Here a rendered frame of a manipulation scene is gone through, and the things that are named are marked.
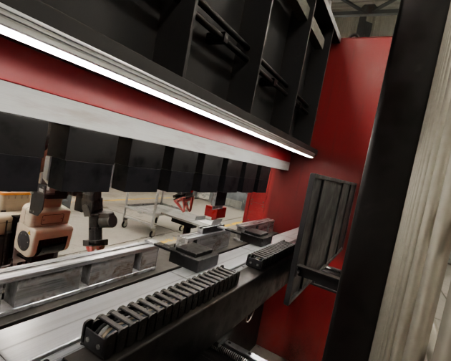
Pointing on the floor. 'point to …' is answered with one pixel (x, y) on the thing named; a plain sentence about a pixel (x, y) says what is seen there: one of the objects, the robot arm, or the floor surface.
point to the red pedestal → (215, 212)
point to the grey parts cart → (149, 211)
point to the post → (386, 177)
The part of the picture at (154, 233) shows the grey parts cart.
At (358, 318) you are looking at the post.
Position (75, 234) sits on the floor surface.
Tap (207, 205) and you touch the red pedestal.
